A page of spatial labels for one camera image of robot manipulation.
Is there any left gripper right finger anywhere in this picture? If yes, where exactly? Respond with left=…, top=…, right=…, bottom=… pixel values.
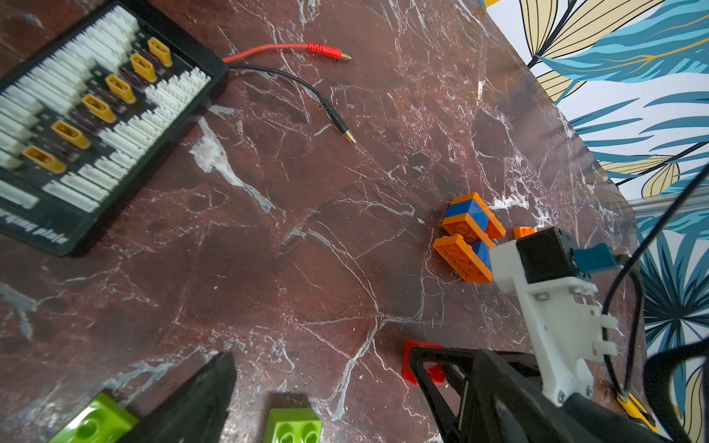
left=474, top=351, right=597, bottom=442

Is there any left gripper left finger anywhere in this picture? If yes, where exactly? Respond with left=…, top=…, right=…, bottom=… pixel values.
left=119, top=352, right=237, bottom=442

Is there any blue square lego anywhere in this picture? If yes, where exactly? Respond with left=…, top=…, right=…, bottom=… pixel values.
left=444, top=201, right=483, bottom=219
left=471, top=241, right=492, bottom=271

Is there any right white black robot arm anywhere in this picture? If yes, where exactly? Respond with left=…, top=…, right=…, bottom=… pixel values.
left=404, top=341, right=708, bottom=442

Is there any red square lego brick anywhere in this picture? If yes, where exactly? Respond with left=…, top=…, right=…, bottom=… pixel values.
left=401, top=339, right=447, bottom=387

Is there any lime green lego brick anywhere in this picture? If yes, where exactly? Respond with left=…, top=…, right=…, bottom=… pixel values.
left=49, top=392, right=138, bottom=443

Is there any green square lego brick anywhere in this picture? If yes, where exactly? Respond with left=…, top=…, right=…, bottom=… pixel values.
left=263, top=408, right=322, bottom=443

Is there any yellow utility knife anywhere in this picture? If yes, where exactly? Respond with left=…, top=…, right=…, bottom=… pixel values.
left=616, top=393, right=658, bottom=433

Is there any black banana plug cable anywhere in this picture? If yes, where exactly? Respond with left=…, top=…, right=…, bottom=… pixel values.
left=228, top=65, right=358, bottom=146

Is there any red banana plug cable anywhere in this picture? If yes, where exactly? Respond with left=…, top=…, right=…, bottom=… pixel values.
left=222, top=41, right=353, bottom=65

